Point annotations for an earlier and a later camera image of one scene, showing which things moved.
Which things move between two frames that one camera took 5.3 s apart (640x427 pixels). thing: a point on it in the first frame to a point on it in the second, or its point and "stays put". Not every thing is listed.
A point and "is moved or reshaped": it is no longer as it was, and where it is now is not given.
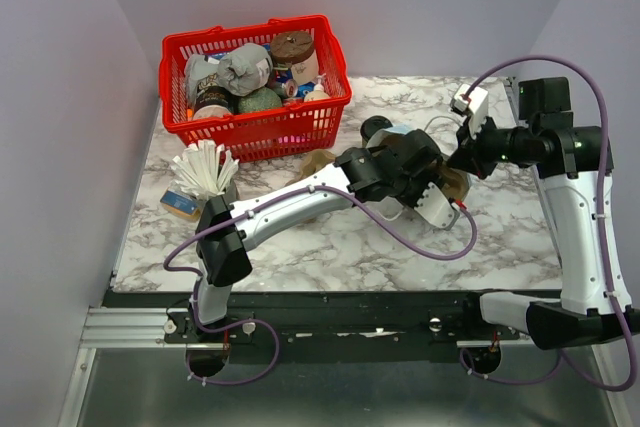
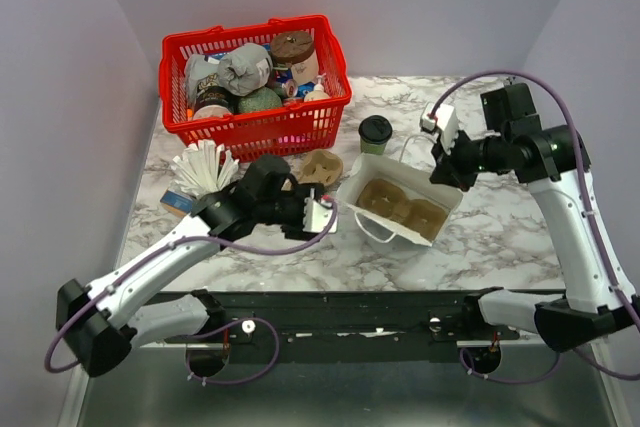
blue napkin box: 181,204 stays put
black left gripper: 425,177 to 301,192
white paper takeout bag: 386,211 is moved or reshaped
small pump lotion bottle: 318,93 stays put
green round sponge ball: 260,98 stays put
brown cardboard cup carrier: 312,162 stays put
